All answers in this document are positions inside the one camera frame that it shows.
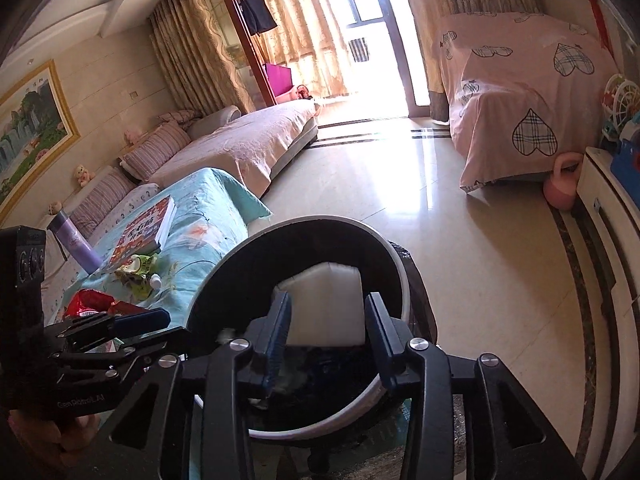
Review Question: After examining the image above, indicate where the pink kettlebell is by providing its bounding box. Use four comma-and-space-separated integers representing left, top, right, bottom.
544, 152, 585, 211

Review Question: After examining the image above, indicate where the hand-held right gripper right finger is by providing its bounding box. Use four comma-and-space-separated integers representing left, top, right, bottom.
364, 292, 586, 480

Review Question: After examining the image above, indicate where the white toy wheel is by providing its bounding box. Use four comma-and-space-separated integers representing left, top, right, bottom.
600, 72, 639, 123

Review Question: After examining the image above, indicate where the green spouted pouch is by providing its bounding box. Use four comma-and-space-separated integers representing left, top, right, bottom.
115, 254, 164, 301

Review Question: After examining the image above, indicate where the blue toy box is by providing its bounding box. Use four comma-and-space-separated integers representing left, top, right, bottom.
615, 122, 640, 183

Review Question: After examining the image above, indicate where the red snack packet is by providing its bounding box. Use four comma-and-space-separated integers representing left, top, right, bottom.
64, 289, 151, 321

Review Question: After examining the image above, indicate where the framed landscape painting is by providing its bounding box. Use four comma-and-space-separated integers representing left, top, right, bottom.
0, 59, 81, 226

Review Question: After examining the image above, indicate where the sofa with pink covers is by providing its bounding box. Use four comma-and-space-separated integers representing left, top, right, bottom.
42, 100, 321, 281

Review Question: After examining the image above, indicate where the small striped pink pillow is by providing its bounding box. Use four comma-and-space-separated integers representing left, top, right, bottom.
159, 109, 201, 129

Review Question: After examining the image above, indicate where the red cover book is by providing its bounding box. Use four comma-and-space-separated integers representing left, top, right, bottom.
107, 196, 177, 267

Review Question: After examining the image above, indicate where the pink heart print cover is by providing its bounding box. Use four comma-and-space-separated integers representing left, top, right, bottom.
432, 10, 621, 194

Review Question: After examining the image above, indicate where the wooden balcony door frame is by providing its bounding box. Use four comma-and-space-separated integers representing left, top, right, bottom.
196, 0, 432, 117

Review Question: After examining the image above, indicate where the person's left hand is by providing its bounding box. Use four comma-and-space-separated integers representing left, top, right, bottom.
7, 407, 103, 471

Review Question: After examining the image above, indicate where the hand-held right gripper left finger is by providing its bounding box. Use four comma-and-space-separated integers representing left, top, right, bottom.
97, 290, 296, 480

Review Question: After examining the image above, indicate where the sheer balcony curtain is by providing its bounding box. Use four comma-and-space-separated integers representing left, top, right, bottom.
265, 0, 352, 99

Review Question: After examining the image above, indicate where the striped hanging towel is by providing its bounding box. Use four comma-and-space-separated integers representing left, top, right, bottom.
347, 37, 371, 64

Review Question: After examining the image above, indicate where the magenta box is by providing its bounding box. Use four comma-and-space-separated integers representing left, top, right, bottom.
264, 62, 296, 103

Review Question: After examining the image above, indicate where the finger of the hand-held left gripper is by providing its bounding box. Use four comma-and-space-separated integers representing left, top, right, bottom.
64, 327, 194, 377
42, 307, 172, 344

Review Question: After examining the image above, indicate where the black bin with white rim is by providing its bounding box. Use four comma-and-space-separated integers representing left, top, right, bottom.
192, 215, 427, 442

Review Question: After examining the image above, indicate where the purple drink bottle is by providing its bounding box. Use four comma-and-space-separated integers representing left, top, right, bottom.
47, 210, 103, 275

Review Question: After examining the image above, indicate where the dark hanging garment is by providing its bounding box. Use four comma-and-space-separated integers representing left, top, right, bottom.
239, 0, 278, 36

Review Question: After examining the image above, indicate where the teal floral blanket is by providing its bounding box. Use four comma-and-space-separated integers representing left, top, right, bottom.
42, 167, 273, 361

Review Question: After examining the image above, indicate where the white paper carton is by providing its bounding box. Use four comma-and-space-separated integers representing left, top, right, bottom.
272, 261, 366, 348

